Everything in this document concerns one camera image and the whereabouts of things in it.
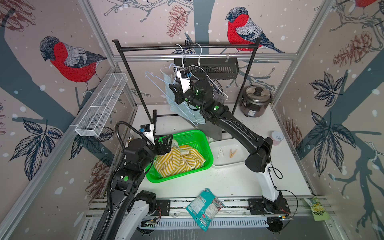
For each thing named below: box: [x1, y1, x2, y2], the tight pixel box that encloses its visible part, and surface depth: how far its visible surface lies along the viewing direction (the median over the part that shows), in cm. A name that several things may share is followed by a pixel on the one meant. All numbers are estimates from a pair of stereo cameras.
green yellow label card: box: [303, 196, 330, 221], surface depth 73 cm
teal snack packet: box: [186, 188, 225, 232], surface depth 73 cm
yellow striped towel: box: [153, 145, 206, 178], surface depth 84 cm
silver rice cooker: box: [240, 84, 272, 118], surface depth 103 cm
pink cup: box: [271, 131, 284, 146], surface depth 96 cm
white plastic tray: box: [209, 138, 250, 168], surface depth 93 cm
